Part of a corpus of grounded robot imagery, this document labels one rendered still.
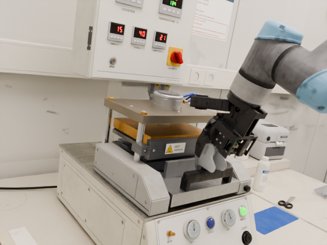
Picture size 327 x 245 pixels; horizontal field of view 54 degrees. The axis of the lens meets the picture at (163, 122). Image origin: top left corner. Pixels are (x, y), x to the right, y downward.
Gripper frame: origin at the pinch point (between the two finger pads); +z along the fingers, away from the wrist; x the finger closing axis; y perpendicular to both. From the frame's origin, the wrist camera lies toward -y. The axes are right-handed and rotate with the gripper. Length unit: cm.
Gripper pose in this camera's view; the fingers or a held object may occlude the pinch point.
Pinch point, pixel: (199, 165)
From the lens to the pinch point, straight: 75.7
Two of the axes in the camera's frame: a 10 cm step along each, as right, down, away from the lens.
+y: 5.2, 5.8, -6.3
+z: -3.6, 8.1, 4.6
